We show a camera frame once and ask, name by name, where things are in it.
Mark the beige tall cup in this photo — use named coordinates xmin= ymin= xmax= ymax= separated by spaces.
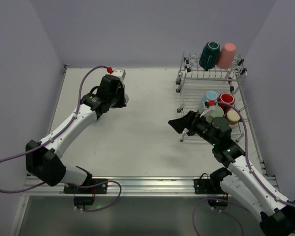
xmin=124 ymin=93 xmax=129 ymax=104

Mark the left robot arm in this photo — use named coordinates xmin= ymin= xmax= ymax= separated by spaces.
xmin=26 ymin=69 xmax=128 ymax=188

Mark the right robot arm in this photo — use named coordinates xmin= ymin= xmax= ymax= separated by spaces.
xmin=168 ymin=111 xmax=295 ymax=236

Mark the metal dish rack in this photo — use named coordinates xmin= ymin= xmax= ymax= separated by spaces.
xmin=176 ymin=53 xmax=255 ymax=142

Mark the light green mug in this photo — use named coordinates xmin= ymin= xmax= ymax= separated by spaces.
xmin=209 ymin=106 xmax=224 ymax=118

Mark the light blue mug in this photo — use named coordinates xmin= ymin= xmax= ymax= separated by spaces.
xmin=199 ymin=90 xmax=218 ymax=111

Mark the cream small cup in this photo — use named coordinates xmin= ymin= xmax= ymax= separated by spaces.
xmin=224 ymin=109 xmax=240 ymax=129

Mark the red mug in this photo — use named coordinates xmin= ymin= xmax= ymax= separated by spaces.
xmin=217 ymin=92 xmax=235 ymax=113

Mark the dark green mug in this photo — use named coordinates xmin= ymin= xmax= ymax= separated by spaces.
xmin=199 ymin=41 xmax=220 ymax=71

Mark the pink cup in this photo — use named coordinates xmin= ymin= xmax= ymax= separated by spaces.
xmin=216 ymin=43 xmax=236 ymax=69

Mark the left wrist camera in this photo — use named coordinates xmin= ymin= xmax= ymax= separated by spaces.
xmin=111 ymin=69 xmax=126 ymax=80

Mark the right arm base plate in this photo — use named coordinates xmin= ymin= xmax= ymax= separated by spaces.
xmin=193 ymin=173 xmax=225 ymax=195

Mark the aluminium mounting rail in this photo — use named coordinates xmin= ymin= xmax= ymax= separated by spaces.
xmin=22 ymin=176 xmax=281 ymax=198

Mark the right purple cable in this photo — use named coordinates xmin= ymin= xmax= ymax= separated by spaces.
xmin=192 ymin=99 xmax=295 ymax=236

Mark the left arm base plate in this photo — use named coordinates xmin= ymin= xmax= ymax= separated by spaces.
xmin=63 ymin=178 xmax=108 ymax=195

